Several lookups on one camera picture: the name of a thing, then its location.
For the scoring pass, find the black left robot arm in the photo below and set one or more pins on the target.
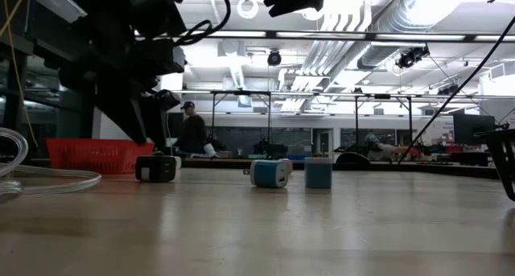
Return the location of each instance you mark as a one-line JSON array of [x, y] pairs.
[[60, 34]]

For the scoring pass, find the pink and white charger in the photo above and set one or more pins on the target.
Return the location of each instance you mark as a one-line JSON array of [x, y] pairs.
[[289, 165]]

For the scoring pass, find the silver ventilation duct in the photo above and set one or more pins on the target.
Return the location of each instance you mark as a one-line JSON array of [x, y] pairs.
[[398, 14]]

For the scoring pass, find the black round ceiling lamp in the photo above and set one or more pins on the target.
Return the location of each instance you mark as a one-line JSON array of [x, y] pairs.
[[274, 58]]

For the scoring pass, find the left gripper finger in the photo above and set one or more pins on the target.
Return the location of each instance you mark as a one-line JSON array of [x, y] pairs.
[[124, 115], [159, 123]]

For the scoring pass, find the teal and white charger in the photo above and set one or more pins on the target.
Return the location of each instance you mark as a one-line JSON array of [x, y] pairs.
[[318, 173]]

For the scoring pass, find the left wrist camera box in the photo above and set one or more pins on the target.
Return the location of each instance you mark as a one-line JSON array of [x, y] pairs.
[[157, 10]]

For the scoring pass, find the black ceiling device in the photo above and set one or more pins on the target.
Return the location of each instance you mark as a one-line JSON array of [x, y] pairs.
[[410, 58]]

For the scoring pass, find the black USB wall charger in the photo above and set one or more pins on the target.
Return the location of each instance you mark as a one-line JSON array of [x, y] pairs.
[[155, 169]]

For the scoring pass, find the person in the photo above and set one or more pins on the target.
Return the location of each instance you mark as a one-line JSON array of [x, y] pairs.
[[193, 131]]

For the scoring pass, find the long ceiling light bar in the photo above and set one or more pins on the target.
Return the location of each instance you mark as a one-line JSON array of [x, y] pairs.
[[322, 34]]

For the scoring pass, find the blue and white charger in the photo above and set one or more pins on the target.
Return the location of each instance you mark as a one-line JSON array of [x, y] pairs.
[[267, 174]]

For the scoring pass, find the red plastic basket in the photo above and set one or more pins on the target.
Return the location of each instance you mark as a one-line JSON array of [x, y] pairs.
[[100, 155]]

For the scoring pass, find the black computer monitor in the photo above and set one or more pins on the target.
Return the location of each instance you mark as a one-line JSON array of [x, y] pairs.
[[472, 127]]

